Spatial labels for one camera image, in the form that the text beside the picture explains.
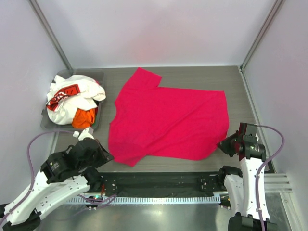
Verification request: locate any pink t shirt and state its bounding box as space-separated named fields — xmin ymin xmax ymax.
xmin=108 ymin=68 xmax=230 ymax=167

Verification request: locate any white t shirt red print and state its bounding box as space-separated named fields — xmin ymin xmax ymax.
xmin=46 ymin=75 xmax=106 ymax=125

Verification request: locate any clear plastic bin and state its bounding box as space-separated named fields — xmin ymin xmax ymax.
xmin=40 ymin=71 xmax=104 ymax=130

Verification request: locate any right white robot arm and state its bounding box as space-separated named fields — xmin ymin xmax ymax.
xmin=217 ymin=123 xmax=278 ymax=231

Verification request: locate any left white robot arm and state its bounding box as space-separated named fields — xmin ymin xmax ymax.
xmin=0 ymin=138 xmax=113 ymax=231

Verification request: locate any green t shirt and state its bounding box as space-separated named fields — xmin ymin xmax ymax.
xmin=92 ymin=119 xmax=98 ymax=128

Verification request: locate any orange t shirt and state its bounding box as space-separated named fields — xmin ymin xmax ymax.
xmin=72 ymin=108 xmax=98 ymax=128

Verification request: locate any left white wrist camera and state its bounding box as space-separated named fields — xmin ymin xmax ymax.
xmin=73 ymin=127 xmax=94 ymax=141

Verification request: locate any aluminium front rail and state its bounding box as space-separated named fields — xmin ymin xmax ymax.
xmin=29 ymin=174 xmax=293 ymax=197

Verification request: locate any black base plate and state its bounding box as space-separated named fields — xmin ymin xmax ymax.
xmin=101 ymin=172 xmax=226 ymax=198

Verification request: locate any white slotted cable duct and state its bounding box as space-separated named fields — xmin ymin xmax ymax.
xmin=64 ymin=195 xmax=221 ymax=205

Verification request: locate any right aluminium frame post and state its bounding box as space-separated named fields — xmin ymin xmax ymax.
xmin=238 ymin=0 xmax=287 ymax=73

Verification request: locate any aluminium frame post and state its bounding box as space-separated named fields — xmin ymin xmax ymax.
xmin=28 ymin=0 xmax=74 ymax=74
xmin=238 ymin=0 xmax=287 ymax=73

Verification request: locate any left aluminium frame post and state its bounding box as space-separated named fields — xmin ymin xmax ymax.
xmin=28 ymin=0 xmax=74 ymax=74

